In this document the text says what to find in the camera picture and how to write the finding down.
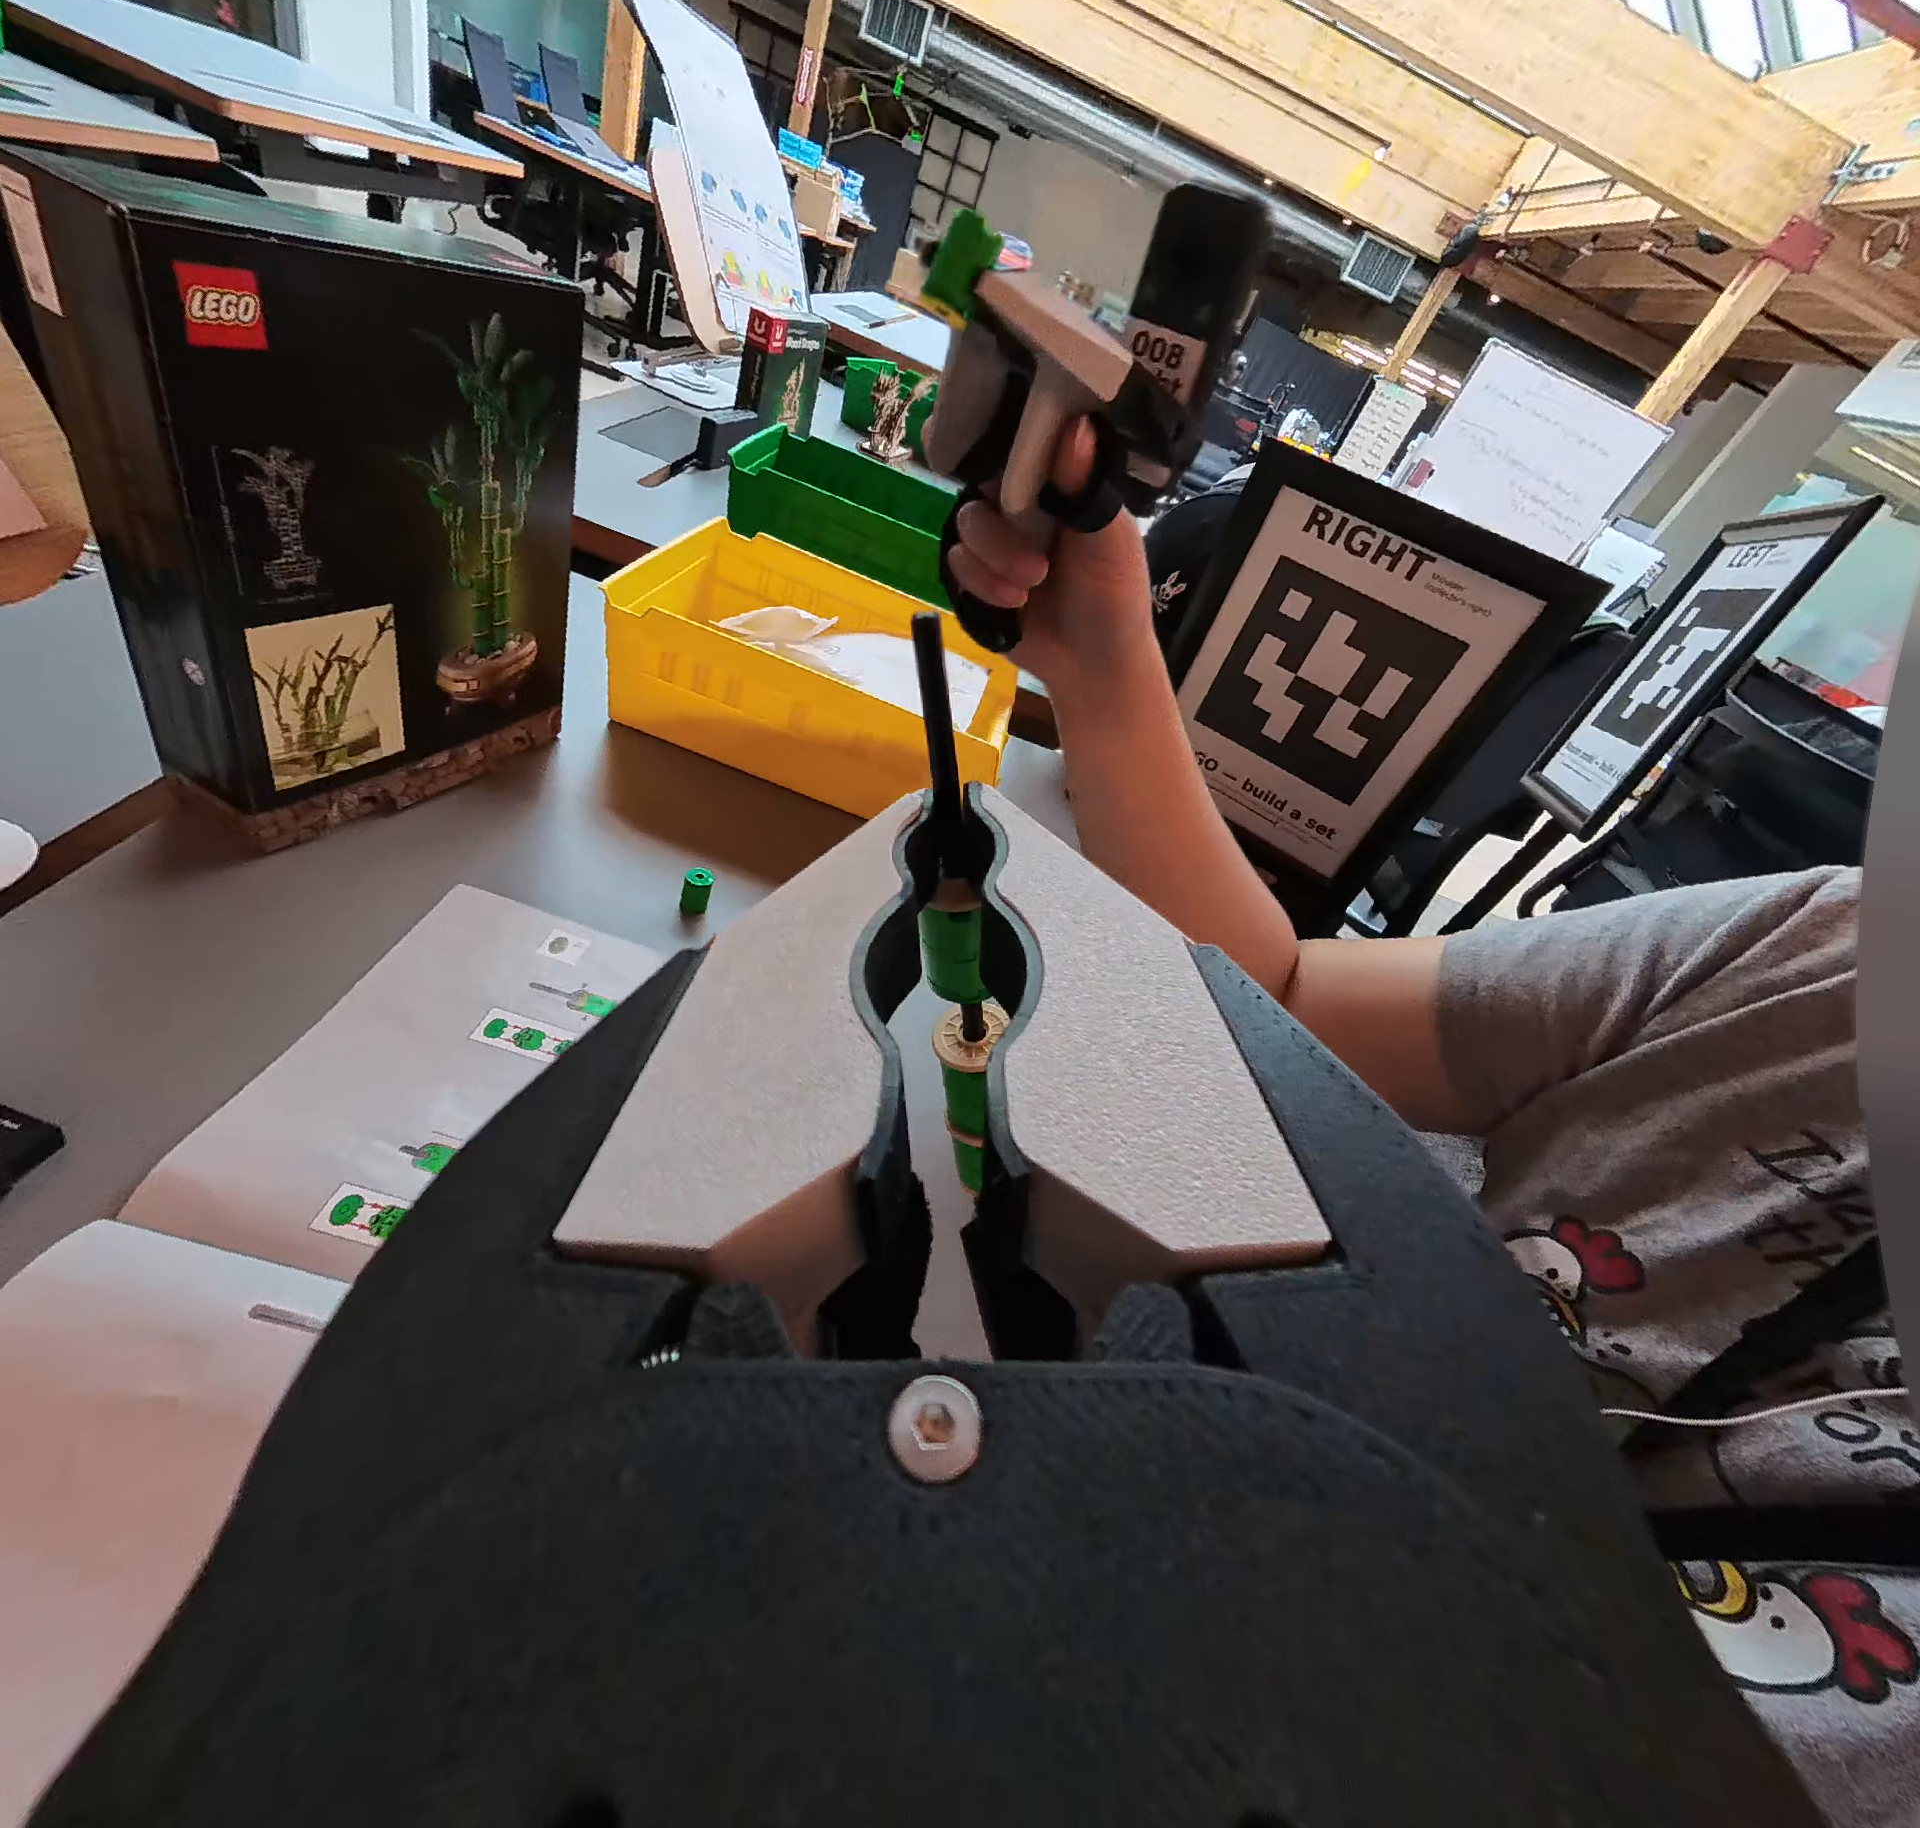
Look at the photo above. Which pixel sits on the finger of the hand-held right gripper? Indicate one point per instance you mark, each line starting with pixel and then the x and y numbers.
pixel 978 412
pixel 1057 341

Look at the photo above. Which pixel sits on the black desk device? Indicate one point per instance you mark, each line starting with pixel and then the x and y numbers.
pixel 731 436

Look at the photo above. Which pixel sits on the toy bamboo stalk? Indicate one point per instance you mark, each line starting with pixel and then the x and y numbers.
pixel 950 949

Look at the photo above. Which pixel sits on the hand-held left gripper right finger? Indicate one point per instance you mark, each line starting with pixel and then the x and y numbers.
pixel 1169 1106

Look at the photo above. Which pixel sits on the person's right forearm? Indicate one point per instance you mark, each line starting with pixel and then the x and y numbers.
pixel 1231 869

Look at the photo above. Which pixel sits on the small green bin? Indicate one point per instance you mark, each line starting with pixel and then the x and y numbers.
pixel 858 402

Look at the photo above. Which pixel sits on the brown bamboo model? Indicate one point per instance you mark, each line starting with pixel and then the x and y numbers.
pixel 891 417

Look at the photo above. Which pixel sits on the white plastic bag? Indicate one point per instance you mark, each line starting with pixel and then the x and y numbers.
pixel 840 650

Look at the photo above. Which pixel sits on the framed marker sign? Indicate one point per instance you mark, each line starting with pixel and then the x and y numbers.
pixel 1694 658
pixel 1349 658

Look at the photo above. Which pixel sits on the dark open laptop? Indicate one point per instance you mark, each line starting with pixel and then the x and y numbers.
pixel 568 88
pixel 490 67

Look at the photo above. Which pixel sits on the yellow plastic bin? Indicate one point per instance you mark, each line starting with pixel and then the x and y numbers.
pixel 750 720

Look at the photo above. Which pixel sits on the small green cylinder brick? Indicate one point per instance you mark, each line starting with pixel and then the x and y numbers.
pixel 697 893

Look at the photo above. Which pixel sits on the green plastic bin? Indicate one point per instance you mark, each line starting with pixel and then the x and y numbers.
pixel 840 508

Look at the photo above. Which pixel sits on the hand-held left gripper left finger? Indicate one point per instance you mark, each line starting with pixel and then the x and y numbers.
pixel 707 1106

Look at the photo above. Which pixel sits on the whiteboard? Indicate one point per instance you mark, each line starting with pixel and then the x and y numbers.
pixel 1546 434

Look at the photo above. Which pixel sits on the black battery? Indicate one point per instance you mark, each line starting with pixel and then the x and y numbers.
pixel 26 1144

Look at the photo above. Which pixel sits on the tilted poster board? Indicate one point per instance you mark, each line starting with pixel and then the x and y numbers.
pixel 718 135

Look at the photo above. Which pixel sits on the building instruction booklet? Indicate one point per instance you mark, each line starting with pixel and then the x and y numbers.
pixel 299 1048

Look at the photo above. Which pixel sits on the person's right hand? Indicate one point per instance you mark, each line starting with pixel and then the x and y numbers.
pixel 1081 583

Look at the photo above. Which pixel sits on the black toy set box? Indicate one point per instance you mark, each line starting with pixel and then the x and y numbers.
pixel 331 508

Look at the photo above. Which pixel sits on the white tray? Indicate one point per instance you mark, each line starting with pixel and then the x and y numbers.
pixel 16 869

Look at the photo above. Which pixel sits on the black office chair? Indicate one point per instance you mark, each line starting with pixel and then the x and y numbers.
pixel 578 232

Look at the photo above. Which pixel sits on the large green cylinder brick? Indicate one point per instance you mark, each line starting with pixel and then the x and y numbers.
pixel 960 263

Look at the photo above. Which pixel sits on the small dark box red label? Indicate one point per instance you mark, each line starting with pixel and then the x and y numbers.
pixel 789 365

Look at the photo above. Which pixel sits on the brown cardboard sheet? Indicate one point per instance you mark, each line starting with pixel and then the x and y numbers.
pixel 39 476

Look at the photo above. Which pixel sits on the wood-edged background desk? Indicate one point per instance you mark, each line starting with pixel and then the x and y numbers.
pixel 225 88

